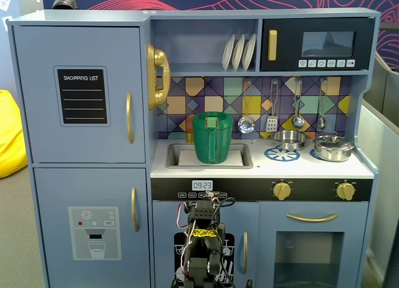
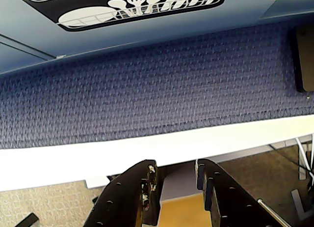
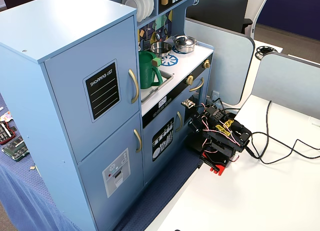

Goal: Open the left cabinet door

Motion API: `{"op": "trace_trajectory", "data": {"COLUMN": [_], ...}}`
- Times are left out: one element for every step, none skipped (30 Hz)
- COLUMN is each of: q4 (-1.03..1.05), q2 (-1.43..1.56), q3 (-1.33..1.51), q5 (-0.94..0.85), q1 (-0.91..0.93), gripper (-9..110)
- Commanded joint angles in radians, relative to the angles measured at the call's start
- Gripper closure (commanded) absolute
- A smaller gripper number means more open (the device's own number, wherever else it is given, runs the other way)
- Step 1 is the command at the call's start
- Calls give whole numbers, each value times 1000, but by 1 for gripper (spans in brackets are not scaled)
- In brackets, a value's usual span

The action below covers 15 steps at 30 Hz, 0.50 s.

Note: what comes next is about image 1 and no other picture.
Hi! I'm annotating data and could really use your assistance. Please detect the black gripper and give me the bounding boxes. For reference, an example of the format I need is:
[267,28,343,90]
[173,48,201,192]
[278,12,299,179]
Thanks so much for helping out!
[186,199,225,231]

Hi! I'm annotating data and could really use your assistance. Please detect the long gold curved door handle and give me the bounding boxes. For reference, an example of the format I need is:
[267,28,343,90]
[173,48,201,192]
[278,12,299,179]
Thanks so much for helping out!
[125,91,135,145]

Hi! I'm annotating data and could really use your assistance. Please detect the blue door with shopping list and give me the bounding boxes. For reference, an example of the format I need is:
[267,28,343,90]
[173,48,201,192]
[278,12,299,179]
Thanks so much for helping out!
[12,25,147,164]

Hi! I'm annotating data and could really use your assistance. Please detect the blue dishwasher door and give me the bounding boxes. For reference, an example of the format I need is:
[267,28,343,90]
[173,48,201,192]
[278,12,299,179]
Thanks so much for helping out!
[152,201,260,288]

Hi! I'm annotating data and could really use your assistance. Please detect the blue oven door with window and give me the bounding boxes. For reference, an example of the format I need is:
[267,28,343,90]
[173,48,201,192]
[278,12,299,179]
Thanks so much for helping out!
[258,202,369,288]

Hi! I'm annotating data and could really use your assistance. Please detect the blue door with dispenser print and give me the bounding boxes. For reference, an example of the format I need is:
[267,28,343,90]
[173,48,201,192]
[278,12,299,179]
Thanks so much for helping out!
[33,168,150,288]

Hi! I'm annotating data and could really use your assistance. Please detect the grey sink basin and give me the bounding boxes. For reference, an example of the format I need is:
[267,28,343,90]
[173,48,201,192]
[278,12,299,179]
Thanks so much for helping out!
[165,142,254,170]

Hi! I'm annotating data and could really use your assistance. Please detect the green plastic bucket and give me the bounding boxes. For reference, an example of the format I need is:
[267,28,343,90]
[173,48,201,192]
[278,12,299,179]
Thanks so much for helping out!
[191,112,234,164]

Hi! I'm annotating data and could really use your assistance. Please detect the gold stove knob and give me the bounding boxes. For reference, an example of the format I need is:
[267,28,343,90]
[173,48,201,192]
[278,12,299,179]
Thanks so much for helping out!
[273,181,292,201]
[336,181,355,201]

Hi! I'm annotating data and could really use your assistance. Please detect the steel skimmer spoon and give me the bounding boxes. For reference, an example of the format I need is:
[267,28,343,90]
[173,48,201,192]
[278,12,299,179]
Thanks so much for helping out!
[238,79,256,135]

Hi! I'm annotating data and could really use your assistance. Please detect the steel pan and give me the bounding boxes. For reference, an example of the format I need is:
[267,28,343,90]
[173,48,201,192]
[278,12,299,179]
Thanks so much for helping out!
[251,130,310,151]

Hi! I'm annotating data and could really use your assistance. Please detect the steel slotted spatula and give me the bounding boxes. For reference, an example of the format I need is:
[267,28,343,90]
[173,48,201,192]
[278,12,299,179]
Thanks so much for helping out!
[266,79,279,133]

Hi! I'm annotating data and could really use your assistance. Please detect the steel ladle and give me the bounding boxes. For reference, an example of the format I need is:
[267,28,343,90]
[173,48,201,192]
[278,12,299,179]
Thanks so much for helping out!
[291,79,305,130]

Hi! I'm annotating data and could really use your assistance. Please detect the steel pot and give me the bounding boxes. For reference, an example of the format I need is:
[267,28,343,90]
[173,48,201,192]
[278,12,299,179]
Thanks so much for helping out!
[312,141,356,162]

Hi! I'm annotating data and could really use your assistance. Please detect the gold toy telephone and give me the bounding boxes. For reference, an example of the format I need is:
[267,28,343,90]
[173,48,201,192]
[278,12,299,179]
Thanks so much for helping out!
[146,44,171,111]

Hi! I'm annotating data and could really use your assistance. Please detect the steel pot lid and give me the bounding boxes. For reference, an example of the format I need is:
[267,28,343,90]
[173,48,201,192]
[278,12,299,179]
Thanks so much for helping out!
[313,132,355,151]

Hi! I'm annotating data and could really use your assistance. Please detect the small steel spoon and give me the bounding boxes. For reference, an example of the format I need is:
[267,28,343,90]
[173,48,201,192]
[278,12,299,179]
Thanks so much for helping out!
[317,79,328,130]

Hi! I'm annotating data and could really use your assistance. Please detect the white toy plate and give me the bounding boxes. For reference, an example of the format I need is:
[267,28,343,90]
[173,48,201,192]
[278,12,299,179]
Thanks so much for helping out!
[221,34,236,72]
[232,34,246,72]
[242,34,257,72]

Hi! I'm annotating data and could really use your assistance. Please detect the blue toy kitchen body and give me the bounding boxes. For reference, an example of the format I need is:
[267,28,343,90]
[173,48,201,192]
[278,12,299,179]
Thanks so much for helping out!
[6,7,382,288]

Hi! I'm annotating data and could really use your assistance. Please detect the black toy microwave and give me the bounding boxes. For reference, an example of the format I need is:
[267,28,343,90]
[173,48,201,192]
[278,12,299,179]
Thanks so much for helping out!
[260,17,376,72]

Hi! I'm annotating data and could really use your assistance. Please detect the yellow beanbag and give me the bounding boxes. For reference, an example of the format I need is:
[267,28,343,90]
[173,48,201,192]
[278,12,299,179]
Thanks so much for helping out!
[0,89,28,179]

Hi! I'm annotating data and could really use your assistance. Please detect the black round helmet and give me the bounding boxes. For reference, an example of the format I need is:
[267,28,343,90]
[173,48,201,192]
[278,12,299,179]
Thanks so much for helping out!
[52,0,79,11]

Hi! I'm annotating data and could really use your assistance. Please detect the grey locker with stickers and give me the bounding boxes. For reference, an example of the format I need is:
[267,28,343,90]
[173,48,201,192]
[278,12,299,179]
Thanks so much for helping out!
[18,0,43,14]

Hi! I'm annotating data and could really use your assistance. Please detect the red and white cable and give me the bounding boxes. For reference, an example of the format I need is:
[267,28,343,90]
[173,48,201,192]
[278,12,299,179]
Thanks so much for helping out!
[176,202,196,276]

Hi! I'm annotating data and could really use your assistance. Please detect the black cable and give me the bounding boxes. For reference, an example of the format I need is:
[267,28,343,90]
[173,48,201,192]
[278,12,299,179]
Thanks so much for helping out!
[211,196,237,288]

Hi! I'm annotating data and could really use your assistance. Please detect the gold dishwasher door handle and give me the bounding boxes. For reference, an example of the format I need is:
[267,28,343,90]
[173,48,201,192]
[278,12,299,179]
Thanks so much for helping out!
[242,231,249,275]

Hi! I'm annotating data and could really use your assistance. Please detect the gold curved fridge door handle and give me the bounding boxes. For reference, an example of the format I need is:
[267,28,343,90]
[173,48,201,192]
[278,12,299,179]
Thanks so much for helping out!
[130,186,140,233]

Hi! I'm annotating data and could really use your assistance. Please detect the gold oven door handle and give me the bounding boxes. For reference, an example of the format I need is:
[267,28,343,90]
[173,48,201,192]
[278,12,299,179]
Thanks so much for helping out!
[286,213,340,223]

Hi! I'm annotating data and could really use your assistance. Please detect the gold microwave handle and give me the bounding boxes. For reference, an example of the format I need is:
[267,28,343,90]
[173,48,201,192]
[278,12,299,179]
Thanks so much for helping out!
[268,29,278,62]

